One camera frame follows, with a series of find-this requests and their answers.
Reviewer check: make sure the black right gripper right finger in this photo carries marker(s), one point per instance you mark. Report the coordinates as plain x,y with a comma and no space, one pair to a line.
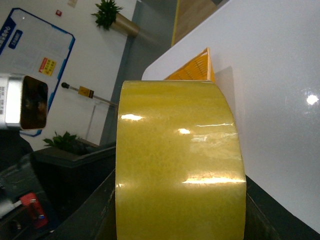
266,219

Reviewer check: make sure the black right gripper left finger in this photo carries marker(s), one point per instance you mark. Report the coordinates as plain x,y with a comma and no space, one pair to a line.
96,217

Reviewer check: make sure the clear yellowish tape roll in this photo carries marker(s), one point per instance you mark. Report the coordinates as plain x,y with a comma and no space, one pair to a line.
179,170

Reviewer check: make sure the yellow woven basket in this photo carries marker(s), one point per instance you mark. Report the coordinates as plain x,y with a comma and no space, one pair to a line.
199,68

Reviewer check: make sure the green plant in dark planter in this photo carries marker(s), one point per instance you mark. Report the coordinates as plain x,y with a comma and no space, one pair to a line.
69,169

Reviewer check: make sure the red clamp part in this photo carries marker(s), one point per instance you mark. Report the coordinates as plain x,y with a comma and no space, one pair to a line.
34,209

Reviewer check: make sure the black stanchion with yellow tag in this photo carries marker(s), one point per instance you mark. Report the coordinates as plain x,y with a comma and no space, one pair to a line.
86,92

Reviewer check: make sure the silver metal box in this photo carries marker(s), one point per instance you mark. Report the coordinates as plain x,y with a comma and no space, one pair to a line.
23,102

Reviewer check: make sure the potted plant in gold pot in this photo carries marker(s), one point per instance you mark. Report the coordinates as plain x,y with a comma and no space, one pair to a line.
108,17

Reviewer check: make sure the blue framed wall board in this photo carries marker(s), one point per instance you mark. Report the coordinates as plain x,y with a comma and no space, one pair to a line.
32,46

